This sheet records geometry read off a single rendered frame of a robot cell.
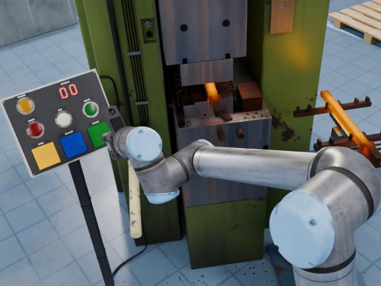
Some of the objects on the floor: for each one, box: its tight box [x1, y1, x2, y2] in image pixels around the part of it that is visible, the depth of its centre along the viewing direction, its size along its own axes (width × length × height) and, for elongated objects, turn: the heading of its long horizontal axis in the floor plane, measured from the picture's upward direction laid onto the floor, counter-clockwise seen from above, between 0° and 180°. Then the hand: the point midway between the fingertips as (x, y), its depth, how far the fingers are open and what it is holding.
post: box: [68, 159, 114, 286], centre depth 194 cm, size 4×4×108 cm
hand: (107, 133), depth 150 cm, fingers closed
